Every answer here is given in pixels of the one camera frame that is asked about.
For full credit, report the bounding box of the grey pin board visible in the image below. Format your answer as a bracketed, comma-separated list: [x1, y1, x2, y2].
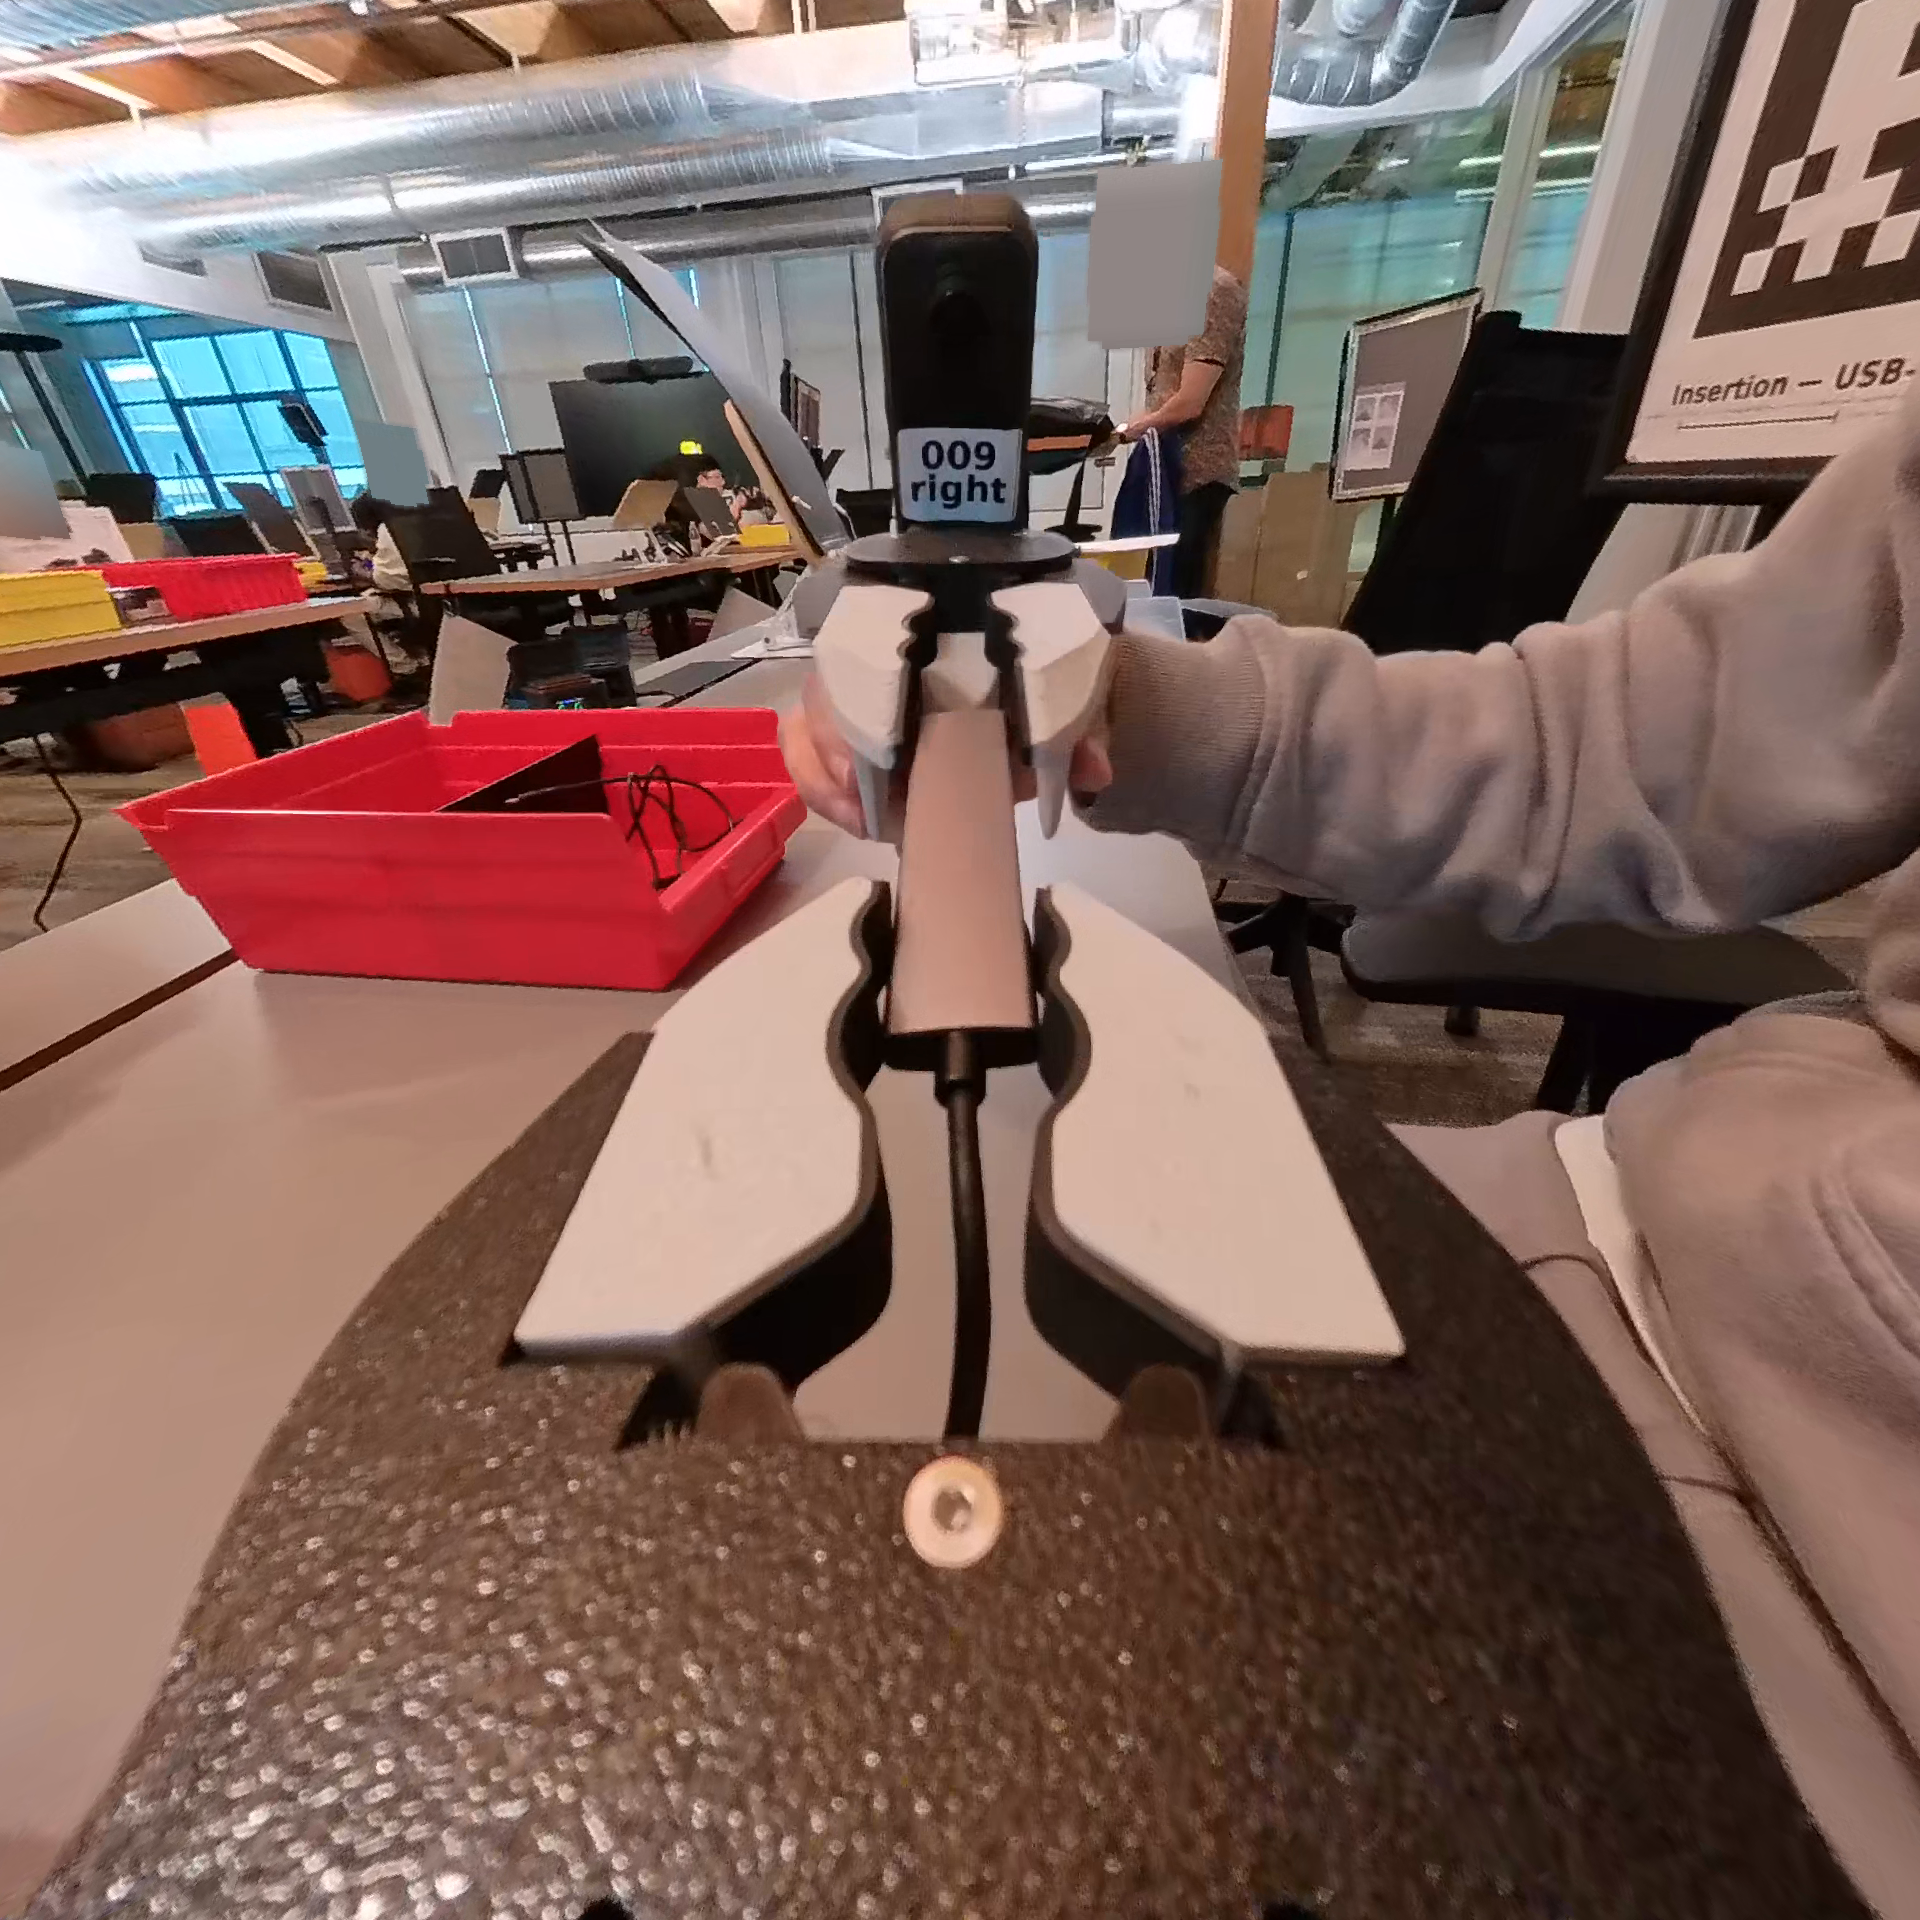
[1330, 287, 1487, 506]

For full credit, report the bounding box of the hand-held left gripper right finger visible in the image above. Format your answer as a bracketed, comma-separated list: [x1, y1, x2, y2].
[1024, 878, 1408, 1407]

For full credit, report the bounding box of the short black hub lead cable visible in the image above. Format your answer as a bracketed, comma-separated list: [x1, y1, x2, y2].
[938, 1036, 994, 1442]

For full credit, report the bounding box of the red plastic bin with divider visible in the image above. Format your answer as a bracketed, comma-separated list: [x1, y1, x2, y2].
[117, 705, 812, 995]

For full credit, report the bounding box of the large black monitor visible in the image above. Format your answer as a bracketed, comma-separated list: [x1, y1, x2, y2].
[546, 373, 740, 514]

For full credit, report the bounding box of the person's grey clothing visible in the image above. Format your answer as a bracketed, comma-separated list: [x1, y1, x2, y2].
[1395, 961, 1920, 1920]

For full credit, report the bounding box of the person's right hand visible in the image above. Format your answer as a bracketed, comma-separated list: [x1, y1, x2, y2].
[778, 651, 1125, 841]

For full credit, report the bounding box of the grey desk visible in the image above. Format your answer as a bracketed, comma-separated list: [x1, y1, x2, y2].
[0, 817, 1255, 1863]

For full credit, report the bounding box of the person's right forearm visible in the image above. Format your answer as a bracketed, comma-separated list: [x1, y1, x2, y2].
[1079, 435, 1920, 970]

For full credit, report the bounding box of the silver ventilation duct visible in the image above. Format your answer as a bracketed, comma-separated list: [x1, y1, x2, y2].
[0, 0, 1501, 287]

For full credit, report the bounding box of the large black white tag poster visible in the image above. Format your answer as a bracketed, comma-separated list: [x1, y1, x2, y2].
[1592, 0, 1920, 506]

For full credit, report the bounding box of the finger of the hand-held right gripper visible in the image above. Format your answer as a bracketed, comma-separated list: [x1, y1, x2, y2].
[988, 583, 1122, 841]
[816, 586, 941, 846]

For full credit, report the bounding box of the grey USB hub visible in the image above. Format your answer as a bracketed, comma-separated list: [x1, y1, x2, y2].
[884, 711, 1038, 1038]

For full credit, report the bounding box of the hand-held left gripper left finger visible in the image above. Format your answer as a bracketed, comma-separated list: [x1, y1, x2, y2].
[512, 878, 902, 1395]

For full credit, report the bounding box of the black office chair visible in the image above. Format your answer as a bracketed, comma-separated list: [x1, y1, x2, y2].
[1216, 884, 1854, 1121]

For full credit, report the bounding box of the black cable with blue-ringed plug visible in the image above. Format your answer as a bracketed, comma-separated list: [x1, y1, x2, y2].
[607, 765, 740, 892]

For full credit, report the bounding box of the yellow plastic bin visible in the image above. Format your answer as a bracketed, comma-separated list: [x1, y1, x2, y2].
[0, 570, 126, 651]

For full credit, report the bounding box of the wooden board document stand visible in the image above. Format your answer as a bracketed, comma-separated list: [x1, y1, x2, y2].
[575, 222, 856, 561]

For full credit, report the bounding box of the wood-edged table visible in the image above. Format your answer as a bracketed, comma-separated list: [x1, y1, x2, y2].
[0, 593, 384, 758]

